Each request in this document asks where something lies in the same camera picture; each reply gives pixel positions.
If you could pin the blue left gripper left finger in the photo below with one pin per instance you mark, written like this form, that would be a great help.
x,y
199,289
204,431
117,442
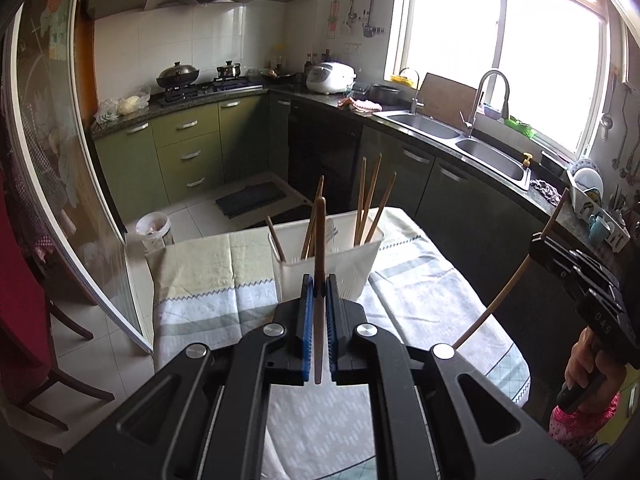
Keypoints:
x,y
303,326

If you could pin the steel kitchen faucet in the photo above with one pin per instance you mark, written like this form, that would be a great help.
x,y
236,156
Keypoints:
x,y
469,121

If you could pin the dark brown chopstick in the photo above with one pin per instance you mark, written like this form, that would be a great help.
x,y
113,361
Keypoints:
x,y
319,286

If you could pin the steel double sink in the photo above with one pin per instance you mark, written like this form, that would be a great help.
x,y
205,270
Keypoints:
x,y
467,146

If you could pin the sliding glass door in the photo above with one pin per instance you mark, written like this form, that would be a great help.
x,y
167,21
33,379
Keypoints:
x,y
50,149

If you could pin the dish rack with dishes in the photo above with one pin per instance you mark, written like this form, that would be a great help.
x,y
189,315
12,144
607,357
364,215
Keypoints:
x,y
587,197

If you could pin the small black pot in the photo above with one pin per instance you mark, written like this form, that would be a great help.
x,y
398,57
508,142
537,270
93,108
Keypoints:
x,y
230,70

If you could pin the plastic bag with food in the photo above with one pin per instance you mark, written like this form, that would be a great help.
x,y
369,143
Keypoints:
x,y
109,110

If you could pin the reddish brown chopstick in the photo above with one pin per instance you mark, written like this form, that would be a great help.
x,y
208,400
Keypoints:
x,y
275,239
309,235

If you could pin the red chair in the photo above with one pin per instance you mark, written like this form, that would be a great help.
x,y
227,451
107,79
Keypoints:
x,y
29,366

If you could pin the pink dish cloth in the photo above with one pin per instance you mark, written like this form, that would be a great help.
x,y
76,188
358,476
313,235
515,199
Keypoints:
x,y
361,107

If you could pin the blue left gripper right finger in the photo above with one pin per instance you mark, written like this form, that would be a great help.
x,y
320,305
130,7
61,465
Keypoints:
x,y
337,325

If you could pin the white trash bucket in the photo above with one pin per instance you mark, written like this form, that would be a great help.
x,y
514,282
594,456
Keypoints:
x,y
154,231

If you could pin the black wok with lid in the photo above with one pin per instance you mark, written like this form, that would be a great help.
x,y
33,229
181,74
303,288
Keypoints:
x,y
177,76

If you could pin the white rice cooker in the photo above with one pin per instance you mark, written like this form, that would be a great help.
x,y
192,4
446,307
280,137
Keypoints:
x,y
331,78

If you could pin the wooden cutting board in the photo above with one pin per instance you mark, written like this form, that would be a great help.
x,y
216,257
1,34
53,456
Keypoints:
x,y
446,101

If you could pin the dark floor mat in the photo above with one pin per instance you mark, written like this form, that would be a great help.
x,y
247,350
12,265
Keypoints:
x,y
250,198

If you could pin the gas stove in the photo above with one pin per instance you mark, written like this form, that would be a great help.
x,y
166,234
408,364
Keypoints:
x,y
193,92

